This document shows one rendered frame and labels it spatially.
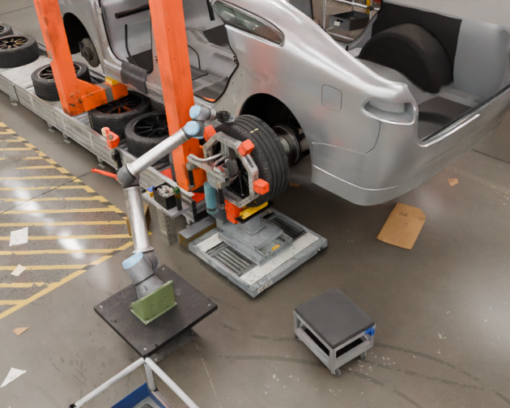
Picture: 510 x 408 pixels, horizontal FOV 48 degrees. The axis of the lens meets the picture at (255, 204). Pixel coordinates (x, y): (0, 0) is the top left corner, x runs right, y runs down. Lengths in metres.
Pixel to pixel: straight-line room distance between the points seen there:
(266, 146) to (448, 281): 1.74
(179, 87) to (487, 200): 2.95
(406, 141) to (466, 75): 1.66
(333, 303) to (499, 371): 1.13
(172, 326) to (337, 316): 1.06
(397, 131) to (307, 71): 0.71
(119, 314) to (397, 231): 2.39
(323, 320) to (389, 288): 0.89
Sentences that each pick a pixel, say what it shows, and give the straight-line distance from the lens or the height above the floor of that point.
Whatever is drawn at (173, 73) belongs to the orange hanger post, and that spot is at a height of 1.52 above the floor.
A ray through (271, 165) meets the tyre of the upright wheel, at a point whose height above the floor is 0.97.
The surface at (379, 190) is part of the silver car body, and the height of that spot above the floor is 0.89.
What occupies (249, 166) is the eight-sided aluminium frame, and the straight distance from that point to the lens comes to 3.93.
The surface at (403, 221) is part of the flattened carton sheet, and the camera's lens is 5.10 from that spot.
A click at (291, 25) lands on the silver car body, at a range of 3.98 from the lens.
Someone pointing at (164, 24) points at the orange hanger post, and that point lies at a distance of 3.97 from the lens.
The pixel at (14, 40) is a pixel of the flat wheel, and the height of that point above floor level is 0.45.
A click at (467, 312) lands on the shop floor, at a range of 4.41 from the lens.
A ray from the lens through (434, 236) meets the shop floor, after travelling 5.00.
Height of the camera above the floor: 3.08
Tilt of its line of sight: 36 degrees down
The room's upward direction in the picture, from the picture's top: 3 degrees counter-clockwise
